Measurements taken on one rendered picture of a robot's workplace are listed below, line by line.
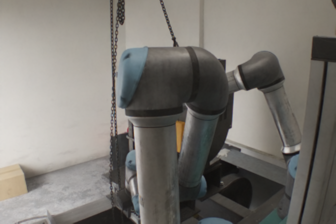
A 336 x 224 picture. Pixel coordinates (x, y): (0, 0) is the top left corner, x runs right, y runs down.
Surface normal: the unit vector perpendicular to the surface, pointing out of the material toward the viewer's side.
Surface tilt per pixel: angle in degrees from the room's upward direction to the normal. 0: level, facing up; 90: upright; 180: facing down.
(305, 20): 90
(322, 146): 90
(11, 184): 90
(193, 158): 109
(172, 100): 81
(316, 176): 90
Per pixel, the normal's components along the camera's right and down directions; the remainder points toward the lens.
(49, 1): 0.64, 0.18
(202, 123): -0.15, 0.54
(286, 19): -0.77, 0.15
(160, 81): 0.29, 0.06
